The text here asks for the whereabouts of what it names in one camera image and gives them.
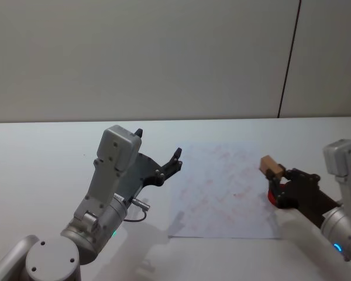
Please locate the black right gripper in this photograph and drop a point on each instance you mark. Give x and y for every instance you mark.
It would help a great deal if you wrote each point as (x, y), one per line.
(305, 193)

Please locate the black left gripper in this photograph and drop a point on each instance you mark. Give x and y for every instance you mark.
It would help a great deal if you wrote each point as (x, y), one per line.
(140, 172)

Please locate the small wooden block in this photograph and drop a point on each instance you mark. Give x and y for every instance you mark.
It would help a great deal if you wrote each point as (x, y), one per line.
(269, 164)

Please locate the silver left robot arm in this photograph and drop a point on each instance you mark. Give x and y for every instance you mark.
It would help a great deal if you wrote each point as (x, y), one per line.
(105, 187)

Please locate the small red round object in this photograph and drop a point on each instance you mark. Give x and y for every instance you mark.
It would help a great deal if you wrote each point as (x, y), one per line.
(270, 198)

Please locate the white paper sheet red marks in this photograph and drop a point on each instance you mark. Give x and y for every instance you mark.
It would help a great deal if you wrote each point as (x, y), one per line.
(219, 193)

